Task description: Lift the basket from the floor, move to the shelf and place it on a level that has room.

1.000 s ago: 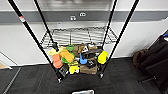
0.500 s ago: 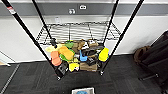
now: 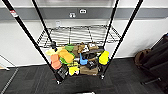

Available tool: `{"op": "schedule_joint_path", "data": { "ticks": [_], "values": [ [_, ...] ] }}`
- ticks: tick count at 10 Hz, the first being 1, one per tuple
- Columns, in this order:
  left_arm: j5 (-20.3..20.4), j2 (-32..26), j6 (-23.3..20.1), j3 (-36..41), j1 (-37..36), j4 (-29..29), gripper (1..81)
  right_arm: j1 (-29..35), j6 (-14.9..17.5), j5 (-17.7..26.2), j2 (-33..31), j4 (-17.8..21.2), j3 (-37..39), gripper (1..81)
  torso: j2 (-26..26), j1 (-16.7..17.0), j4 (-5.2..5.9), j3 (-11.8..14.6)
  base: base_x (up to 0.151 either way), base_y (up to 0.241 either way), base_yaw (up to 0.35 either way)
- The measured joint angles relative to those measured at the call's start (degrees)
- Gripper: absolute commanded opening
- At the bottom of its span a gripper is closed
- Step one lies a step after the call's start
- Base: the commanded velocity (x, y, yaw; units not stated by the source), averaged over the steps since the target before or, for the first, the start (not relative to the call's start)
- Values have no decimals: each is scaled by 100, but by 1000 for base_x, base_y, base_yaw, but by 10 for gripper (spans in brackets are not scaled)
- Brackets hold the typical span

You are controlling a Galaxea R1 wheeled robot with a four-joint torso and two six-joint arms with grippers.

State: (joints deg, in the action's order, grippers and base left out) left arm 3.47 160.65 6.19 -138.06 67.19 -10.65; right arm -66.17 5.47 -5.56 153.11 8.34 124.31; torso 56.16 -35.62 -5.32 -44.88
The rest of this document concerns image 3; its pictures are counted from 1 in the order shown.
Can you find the brown plush toy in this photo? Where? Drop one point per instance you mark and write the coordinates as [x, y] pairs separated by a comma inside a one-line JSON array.
[[79, 49]]

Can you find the blue toy cup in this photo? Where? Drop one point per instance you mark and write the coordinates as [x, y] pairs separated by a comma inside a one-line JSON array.
[[83, 60]]

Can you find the black small case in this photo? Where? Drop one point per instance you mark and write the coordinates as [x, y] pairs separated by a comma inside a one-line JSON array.
[[90, 65]]

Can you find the yellow orange toy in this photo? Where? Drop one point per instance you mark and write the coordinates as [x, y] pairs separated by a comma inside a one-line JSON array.
[[66, 56]]

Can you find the bright yellow toy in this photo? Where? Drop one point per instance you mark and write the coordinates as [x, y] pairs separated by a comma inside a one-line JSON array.
[[104, 58]]

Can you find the brown cardboard box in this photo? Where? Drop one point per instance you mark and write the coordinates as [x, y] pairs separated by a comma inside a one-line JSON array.
[[89, 70]]

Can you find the yellow green toy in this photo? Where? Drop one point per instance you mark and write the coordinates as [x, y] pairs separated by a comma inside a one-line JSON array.
[[73, 70]]

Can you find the black knob toy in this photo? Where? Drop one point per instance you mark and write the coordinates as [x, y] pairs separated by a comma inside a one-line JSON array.
[[53, 44]]

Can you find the salmon orange toy block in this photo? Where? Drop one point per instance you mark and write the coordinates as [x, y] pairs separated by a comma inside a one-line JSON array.
[[56, 62]]

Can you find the pale yellow toy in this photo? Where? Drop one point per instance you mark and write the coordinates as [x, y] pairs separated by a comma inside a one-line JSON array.
[[50, 51]]

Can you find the black flat box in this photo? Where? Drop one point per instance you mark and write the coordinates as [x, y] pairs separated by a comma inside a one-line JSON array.
[[62, 74]]

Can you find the black cart with cloth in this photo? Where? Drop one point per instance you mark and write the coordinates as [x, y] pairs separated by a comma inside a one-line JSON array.
[[158, 63]]

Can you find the white wall plate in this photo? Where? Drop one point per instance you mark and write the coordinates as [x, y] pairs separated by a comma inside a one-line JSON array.
[[58, 23]]

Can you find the grey wall socket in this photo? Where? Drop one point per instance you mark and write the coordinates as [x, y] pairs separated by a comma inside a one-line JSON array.
[[83, 11]]

